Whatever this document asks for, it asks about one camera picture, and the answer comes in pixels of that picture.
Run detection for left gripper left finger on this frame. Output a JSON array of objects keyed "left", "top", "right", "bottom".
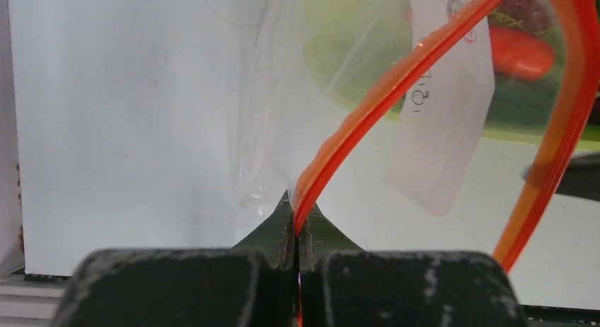
[{"left": 50, "top": 195, "right": 296, "bottom": 326}]

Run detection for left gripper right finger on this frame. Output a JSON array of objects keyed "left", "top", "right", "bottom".
[{"left": 298, "top": 207, "right": 528, "bottom": 326}]

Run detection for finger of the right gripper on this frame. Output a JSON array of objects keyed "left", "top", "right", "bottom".
[{"left": 522, "top": 152, "right": 600, "bottom": 203}]

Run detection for orange carrot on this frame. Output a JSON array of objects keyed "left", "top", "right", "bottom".
[{"left": 490, "top": 26, "right": 555, "bottom": 81}]

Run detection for clear zip bag orange zipper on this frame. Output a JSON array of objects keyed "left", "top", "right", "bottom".
[{"left": 230, "top": 0, "right": 599, "bottom": 270}]

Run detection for short dark green cucumber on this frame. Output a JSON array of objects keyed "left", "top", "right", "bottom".
[{"left": 485, "top": 76, "right": 560, "bottom": 131}]

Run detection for red grape bunch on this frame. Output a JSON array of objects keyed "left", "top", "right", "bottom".
[{"left": 487, "top": 0, "right": 553, "bottom": 37}]

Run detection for lime green plastic basin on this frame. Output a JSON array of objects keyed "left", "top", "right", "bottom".
[{"left": 290, "top": 0, "right": 599, "bottom": 159}]

